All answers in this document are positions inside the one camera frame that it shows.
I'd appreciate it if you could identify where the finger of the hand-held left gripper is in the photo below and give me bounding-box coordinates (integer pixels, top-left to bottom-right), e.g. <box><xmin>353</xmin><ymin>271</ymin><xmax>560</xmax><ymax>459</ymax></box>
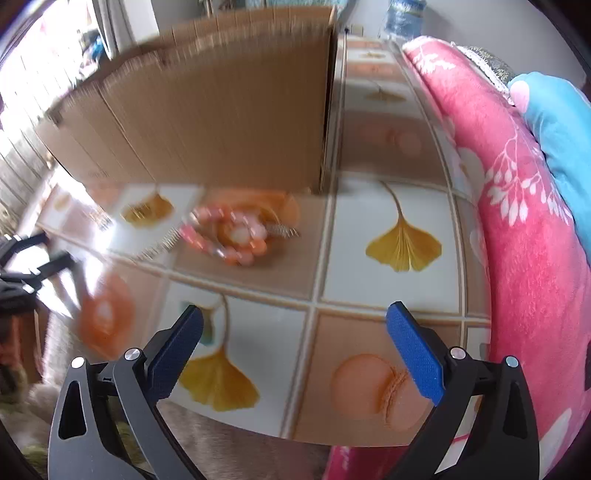
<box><xmin>0</xmin><ymin>231</ymin><xmax>49</xmax><ymax>266</ymax></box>
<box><xmin>0</xmin><ymin>251</ymin><xmax>79</xmax><ymax>294</ymax></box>

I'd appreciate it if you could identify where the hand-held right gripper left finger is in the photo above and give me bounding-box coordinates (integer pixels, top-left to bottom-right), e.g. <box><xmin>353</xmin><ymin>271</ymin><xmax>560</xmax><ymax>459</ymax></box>
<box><xmin>48</xmin><ymin>305</ymin><xmax>204</xmax><ymax>480</ymax></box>

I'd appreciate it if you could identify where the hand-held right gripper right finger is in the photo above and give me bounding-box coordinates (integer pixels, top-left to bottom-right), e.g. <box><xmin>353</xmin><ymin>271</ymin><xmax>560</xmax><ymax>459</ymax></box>
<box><xmin>386</xmin><ymin>301</ymin><xmax>541</xmax><ymax>480</ymax></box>

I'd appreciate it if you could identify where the pink orange bead bracelet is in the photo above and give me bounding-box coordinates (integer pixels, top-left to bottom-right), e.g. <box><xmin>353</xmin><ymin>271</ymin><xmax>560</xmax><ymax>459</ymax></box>
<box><xmin>134</xmin><ymin>205</ymin><xmax>301</xmax><ymax>266</ymax></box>

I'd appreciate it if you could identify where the brown cardboard box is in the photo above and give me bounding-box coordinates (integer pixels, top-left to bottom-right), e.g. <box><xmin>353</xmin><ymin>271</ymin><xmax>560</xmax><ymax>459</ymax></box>
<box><xmin>34</xmin><ymin>4</ymin><xmax>340</xmax><ymax>195</ymax></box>

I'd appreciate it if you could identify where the leaf and coffee print tablecloth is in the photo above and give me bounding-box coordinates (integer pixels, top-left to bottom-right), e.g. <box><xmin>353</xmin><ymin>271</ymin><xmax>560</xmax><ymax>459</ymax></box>
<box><xmin>37</xmin><ymin>34</ymin><xmax>492</xmax><ymax>448</ymax></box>

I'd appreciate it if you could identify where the white fluffy blanket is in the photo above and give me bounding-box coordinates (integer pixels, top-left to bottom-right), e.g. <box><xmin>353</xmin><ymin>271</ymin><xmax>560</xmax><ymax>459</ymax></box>
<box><xmin>23</xmin><ymin>383</ymin><xmax>333</xmax><ymax>480</ymax></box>

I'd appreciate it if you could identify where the pink floral blanket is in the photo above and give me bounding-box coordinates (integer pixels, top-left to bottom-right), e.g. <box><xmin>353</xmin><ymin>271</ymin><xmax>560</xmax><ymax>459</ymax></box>
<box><xmin>323</xmin><ymin>36</ymin><xmax>591</xmax><ymax>480</ymax></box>

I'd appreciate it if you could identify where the pile of clothes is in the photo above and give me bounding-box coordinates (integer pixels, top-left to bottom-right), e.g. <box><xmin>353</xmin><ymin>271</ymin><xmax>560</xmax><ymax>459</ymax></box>
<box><xmin>78</xmin><ymin>28</ymin><xmax>112</xmax><ymax>61</ymax></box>

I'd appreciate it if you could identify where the blue pillow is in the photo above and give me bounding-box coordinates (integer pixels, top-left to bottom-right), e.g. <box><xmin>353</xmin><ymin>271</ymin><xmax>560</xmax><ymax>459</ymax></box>
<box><xmin>508</xmin><ymin>71</ymin><xmax>591</xmax><ymax>266</ymax></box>

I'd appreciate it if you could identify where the grey patterned cushion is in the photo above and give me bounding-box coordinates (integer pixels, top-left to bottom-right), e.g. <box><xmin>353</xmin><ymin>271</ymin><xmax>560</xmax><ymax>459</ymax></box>
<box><xmin>455</xmin><ymin>44</ymin><xmax>518</xmax><ymax>104</ymax></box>

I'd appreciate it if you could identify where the large clear water bottle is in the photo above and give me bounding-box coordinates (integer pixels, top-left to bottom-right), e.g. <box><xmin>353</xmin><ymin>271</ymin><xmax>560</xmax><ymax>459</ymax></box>
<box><xmin>383</xmin><ymin>0</ymin><xmax>428</xmax><ymax>44</ymax></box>

